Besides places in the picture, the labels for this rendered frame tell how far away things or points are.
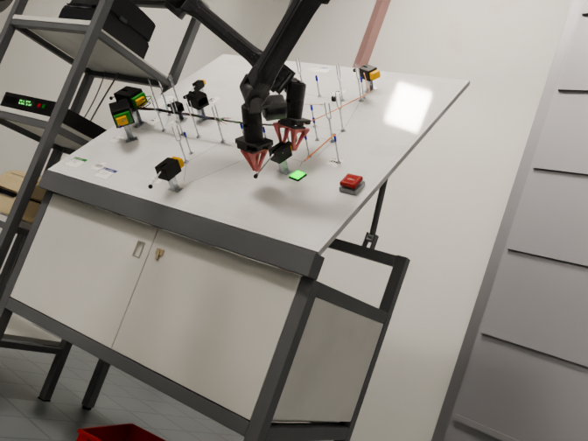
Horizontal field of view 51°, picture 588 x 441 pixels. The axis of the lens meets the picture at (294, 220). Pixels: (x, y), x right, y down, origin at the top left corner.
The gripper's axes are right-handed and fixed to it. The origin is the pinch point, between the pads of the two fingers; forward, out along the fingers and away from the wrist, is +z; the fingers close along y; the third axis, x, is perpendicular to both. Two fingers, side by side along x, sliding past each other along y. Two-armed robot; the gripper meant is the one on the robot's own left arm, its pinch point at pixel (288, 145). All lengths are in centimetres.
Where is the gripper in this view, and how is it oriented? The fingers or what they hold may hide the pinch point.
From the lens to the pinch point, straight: 193.1
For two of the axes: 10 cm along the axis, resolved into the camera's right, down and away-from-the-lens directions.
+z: -1.4, 9.4, 3.3
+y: -7.1, -3.2, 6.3
